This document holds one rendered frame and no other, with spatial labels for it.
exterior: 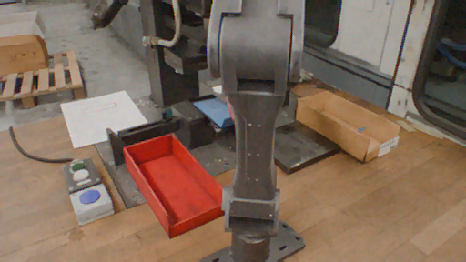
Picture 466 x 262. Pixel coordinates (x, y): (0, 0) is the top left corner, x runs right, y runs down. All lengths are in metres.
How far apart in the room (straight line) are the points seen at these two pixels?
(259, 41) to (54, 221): 0.56
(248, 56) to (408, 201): 0.56
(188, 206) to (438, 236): 0.48
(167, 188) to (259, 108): 0.42
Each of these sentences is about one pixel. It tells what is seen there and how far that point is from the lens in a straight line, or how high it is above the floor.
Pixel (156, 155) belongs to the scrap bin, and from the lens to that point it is 0.83.
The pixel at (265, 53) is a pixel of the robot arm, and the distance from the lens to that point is 0.33.
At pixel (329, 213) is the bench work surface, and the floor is 0.90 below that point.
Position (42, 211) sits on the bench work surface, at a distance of 0.79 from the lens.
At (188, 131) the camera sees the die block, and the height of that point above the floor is 0.96.
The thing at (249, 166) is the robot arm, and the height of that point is 1.12.
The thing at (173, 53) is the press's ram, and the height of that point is 1.14.
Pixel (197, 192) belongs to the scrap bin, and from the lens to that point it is 0.73.
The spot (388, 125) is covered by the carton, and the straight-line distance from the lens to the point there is 0.94.
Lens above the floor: 1.38
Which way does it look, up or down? 31 degrees down
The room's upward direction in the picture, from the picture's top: straight up
